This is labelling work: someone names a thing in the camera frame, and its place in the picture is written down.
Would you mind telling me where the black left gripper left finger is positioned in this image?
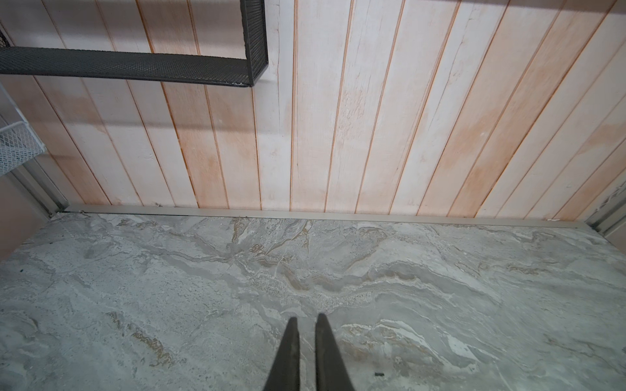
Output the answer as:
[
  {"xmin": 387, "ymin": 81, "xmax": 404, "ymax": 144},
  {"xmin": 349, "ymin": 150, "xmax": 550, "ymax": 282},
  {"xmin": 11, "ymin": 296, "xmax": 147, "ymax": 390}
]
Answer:
[{"xmin": 262, "ymin": 317, "xmax": 300, "ymax": 391}]

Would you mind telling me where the white wire mesh shelf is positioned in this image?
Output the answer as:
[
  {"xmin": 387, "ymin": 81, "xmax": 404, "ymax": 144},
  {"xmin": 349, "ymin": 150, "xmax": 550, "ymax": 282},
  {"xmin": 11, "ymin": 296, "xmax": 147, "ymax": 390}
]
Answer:
[{"xmin": 1, "ymin": 85, "xmax": 47, "ymax": 176}]

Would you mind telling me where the black mesh basket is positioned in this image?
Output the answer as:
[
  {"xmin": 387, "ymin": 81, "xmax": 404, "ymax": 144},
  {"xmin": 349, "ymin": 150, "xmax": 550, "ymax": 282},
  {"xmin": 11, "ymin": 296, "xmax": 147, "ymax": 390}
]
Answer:
[{"xmin": 1, "ymin": 1, "xmax": 269, "ymax": 88}]

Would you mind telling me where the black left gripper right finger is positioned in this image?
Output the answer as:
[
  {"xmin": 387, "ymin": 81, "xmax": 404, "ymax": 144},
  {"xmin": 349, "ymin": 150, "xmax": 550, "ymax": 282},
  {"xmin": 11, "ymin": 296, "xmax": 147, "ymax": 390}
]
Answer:
[{"xmin": 315, "ymin": 313, "xmax": 355, "ymax": 391}]

